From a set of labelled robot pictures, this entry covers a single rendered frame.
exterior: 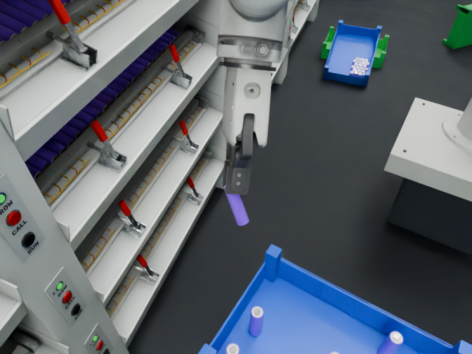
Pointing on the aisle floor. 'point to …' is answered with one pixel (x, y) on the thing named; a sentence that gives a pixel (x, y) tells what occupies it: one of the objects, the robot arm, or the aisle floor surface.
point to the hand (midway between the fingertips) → (236, 177)
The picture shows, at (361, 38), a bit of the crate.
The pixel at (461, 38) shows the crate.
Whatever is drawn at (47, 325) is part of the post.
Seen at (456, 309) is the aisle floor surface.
